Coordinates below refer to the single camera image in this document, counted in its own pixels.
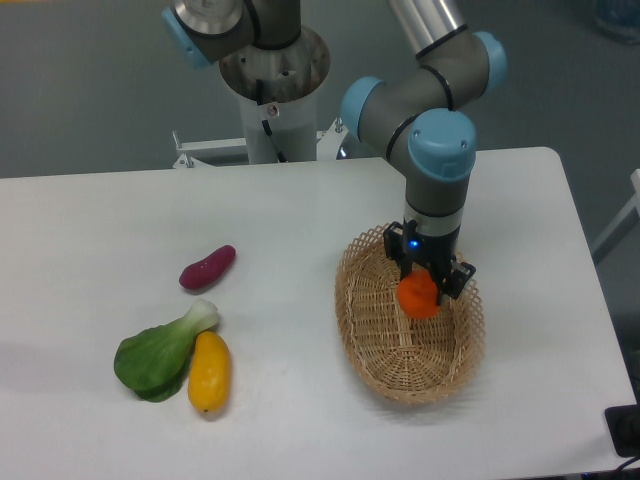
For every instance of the black device at table edge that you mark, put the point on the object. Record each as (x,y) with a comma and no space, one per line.
(623,426)

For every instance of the woven wicker basket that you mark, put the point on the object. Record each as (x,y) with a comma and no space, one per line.
(411,361)

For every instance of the white metal base frame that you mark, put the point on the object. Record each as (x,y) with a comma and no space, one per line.
(232,152)

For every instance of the orange fruit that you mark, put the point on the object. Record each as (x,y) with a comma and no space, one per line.
(417,295)

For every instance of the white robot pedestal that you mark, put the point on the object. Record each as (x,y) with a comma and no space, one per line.
(277,93)

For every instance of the green bok choy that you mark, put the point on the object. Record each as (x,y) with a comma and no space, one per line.
(154,363)

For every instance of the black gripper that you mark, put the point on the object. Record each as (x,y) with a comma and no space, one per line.
(407,247)

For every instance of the purple sweet potato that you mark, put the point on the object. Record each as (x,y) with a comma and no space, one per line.
(204,273)

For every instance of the white frame at right edge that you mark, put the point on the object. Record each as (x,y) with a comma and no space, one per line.
(620,225)

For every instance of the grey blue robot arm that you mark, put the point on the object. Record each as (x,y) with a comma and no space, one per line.
(417,126)

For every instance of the yellow mango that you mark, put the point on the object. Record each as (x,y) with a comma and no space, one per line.
(209,383)

